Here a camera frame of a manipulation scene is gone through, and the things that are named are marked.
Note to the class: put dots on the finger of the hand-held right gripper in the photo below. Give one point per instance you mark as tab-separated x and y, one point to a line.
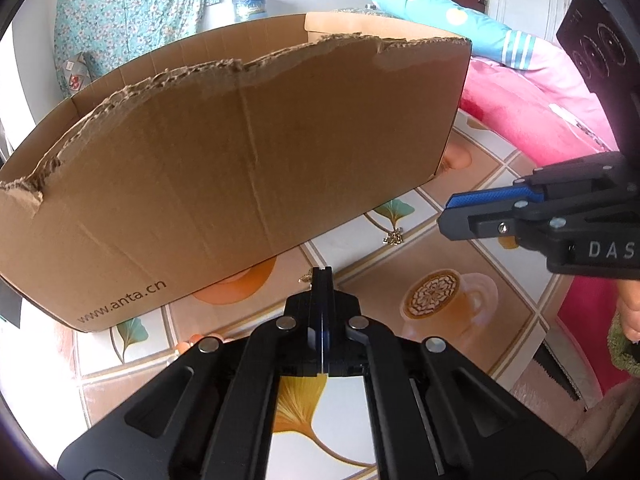
480	198
475	225

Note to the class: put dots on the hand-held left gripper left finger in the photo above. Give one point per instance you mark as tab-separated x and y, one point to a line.
316	310

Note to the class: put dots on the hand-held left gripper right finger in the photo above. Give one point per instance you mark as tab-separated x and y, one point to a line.
332	310

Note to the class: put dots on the brown cardboard box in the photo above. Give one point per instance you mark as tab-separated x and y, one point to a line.
225	160

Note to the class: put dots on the person's right forearm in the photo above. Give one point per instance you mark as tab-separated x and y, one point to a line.
625	355

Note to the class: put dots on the person's right hand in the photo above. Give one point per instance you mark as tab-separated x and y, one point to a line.
631	310

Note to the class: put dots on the printed tile-pattern tablecloth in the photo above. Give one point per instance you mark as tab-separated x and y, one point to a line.
500	270

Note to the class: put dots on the pink fleece blanket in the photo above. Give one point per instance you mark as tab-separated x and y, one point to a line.
525	110

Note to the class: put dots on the white fleece cloth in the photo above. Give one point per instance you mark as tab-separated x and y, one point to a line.
565	425

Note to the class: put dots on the light blue long cushion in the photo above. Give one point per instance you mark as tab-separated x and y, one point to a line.
450	15

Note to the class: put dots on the blue water jug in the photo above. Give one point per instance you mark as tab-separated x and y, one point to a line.
250	7

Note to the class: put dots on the grey patterned pillow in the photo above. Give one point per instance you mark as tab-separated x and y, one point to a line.
75	75

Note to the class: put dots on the teal floral hanging cloth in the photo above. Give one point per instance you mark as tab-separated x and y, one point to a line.
130	10

